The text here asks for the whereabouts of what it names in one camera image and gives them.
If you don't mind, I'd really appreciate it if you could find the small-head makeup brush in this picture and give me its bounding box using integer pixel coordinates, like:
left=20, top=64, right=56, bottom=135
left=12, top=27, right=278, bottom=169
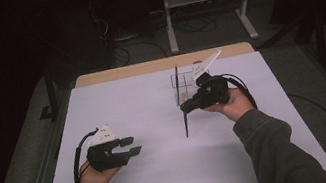
left=170, top=64, right=186, bottom=107

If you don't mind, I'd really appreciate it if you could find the fan-head makeup brush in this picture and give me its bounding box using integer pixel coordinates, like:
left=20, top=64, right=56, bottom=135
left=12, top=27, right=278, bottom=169
left=177, top=93, right=192, bottom=139

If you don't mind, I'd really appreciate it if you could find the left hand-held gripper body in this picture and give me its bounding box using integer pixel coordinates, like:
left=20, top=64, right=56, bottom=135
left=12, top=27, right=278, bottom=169
left=81, top=122, right=133, bottom=176

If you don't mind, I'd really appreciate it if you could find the white table mat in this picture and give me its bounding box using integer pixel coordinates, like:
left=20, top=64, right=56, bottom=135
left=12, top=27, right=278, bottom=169
left=22, top=41, right=326, bottom=183

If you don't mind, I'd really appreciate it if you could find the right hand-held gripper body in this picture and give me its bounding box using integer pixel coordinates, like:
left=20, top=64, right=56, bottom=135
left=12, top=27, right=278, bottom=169
left=187, top=47, right=234, bottom=111

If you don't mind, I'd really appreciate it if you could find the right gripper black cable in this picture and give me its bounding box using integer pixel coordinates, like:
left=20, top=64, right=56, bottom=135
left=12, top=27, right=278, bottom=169
left=220, top=69, right=260, bottom=116

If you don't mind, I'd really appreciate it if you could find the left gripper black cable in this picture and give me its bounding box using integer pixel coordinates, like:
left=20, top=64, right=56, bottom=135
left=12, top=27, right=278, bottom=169
left=65, top=127, right=109, bottom=183

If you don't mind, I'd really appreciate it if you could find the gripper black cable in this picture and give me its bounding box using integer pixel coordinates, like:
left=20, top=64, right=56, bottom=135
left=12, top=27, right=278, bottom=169
left=65, top=127, right=109, bottom=183
left=220, top=69, right=260, bottom=116

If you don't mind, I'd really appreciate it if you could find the clear acrylic organizer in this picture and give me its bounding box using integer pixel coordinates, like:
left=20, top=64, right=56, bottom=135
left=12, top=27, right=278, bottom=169
left=169, top=68, right=202, bottom=108

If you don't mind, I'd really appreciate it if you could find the person's right hand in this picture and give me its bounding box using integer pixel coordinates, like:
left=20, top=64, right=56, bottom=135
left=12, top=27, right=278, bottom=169
left=201, top=84, right=257, bottom=128

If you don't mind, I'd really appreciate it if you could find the wooden table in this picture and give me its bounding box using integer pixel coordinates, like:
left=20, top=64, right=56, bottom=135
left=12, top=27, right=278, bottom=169
left=72, top=39, right=256, bottom=90

